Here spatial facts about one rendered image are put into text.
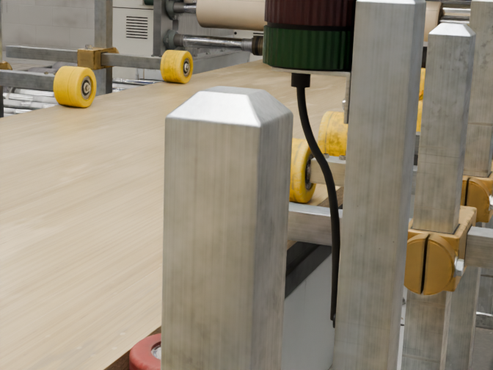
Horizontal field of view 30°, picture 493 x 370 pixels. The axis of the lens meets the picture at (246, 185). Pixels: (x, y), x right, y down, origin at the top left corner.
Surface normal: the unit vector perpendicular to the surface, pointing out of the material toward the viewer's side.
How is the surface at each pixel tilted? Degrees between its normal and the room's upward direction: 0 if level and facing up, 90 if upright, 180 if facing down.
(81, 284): 0
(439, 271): 90
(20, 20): 90
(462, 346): 90
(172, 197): 90
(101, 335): 0
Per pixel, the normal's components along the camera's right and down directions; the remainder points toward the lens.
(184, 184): -0.36, 0.20
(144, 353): 0.04, -0.97
